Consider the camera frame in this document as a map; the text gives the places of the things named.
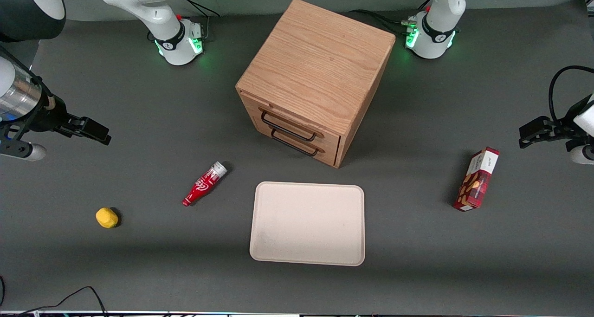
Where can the red plaid cookie box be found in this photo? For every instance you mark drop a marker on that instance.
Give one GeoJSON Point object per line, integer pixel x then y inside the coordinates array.
{"type": "Point", "coordinates": [477, 180]}

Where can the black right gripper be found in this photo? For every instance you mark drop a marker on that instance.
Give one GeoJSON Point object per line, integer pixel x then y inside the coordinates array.
{"type": "Point", "coordinates": [51, 118]}

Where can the wooden drawer cabinet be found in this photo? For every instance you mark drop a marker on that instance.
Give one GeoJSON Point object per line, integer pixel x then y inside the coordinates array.
{"type": "Point", "coordinates": [320, 61]}

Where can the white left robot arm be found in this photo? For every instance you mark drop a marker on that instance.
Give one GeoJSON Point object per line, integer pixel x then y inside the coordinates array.
{"type": "Point", "coordinates": [441, 10]}

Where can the red cola bottle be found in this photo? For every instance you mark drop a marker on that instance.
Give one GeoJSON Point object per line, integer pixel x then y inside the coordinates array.
{"type": "Point", "coordinates": [204, 184]}

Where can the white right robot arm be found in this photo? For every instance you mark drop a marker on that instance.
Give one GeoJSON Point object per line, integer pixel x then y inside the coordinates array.
{"type": "Point", "coordinates": [158, 10]}

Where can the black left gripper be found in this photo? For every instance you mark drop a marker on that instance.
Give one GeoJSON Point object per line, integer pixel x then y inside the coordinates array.
{"type": "Point", "coordinates": [567, 121]}

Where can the beige plastic tray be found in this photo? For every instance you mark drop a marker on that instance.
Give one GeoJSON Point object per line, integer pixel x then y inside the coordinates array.
{"type": "Point", "coordinates": [307, 224]}

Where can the small yellow object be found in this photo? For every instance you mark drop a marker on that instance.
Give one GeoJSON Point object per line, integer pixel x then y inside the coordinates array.
{"type": "Point", "coordinates": [106, 217]}

